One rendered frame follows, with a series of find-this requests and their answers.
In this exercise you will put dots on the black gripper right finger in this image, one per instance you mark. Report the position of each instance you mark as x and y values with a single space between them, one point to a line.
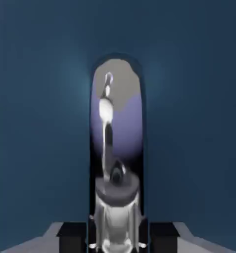
165 239

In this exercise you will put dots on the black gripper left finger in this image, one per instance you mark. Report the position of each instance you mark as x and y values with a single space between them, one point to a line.
70 239

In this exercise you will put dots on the blue cabinet door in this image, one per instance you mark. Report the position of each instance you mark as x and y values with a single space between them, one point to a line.
189 98

